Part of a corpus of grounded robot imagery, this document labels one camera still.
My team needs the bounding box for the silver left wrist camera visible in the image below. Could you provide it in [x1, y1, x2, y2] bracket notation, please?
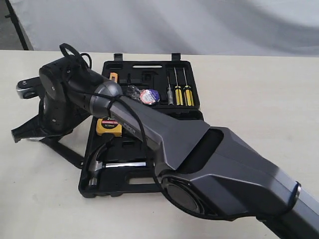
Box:
[16, 77, 41, 99]

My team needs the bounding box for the adjustable wrench with black handle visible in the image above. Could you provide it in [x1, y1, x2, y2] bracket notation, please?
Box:
[27, 136, 84, 169]

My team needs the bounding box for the orange utility knife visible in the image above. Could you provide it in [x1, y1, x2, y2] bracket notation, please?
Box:
[109, 72, 118, 83]

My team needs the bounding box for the PVC insulating tape roll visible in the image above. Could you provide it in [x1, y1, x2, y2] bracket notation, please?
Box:
[125, 85, 160, 106]

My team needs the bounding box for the black plastic tool case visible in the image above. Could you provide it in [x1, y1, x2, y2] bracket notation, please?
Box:
[78, 53, 203, 198]

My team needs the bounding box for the claw hammer with black grip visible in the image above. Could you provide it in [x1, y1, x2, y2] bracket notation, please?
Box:
[88, 145, 147, 187]

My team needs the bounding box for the yellow tape measure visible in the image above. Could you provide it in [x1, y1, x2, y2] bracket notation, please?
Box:
[96, 117, 122, 137]

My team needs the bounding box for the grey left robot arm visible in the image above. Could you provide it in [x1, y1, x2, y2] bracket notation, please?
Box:
[12, 56, 319, 239]

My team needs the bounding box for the yellow black screwdriver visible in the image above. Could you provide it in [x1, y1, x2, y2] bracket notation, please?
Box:
[173, 68, 183, 106]
[183, 68, 194, 106]

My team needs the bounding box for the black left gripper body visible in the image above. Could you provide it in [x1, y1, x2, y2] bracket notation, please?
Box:
[41, 96, 68, 133]

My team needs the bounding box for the black stand pole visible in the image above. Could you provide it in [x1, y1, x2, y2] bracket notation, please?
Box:
[4, 0, 30, 51]

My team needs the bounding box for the clear handle test screwdriver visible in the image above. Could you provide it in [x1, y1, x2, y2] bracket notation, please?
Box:
[167, 75, 173, 105]

